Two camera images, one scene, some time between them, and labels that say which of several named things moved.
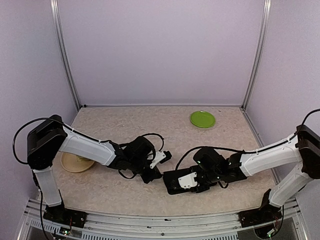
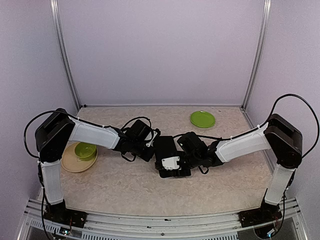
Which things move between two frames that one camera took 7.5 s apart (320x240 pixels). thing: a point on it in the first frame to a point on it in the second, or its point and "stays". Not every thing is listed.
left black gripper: x=155 y=174 to x=147 y=157
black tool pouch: x=172 y=186 to x=164 y=148
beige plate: x=69 y=162 stays
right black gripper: x=201 y=189 to x=187 y=173
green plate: x=202 y=119 stays
